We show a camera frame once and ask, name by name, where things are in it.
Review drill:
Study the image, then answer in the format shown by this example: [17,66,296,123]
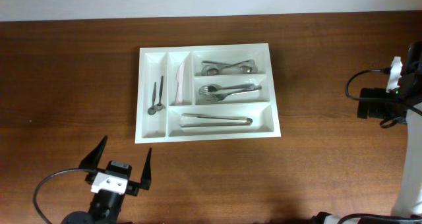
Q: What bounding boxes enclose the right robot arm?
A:
[310,42,421,224]

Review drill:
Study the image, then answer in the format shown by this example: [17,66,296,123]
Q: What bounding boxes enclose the white plastic knife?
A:
[175,62,185,105]

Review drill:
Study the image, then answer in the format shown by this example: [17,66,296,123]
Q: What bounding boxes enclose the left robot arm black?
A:
[62,136,152,224]

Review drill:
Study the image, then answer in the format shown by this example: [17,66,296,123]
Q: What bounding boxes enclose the small metal teaspoon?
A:
[147,82,157,115]
[155,76,164,111]

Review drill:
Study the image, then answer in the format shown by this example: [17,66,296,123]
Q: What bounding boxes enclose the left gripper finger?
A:
[140,148,152,190]
[78,136,108,170]

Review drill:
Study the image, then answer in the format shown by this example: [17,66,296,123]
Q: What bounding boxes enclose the metal fork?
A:
[198,84,255,95]
[205,85,262,102]

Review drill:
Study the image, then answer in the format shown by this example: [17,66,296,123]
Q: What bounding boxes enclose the white plastic cutlery tray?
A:
[135,43,281,144]

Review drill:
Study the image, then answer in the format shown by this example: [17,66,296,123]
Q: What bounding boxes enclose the metal tweezers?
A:
[180,113,253,128]

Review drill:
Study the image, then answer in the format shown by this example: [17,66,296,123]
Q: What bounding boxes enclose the large metal spoon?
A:
[200,60,259,74]
[201,59,256,76]

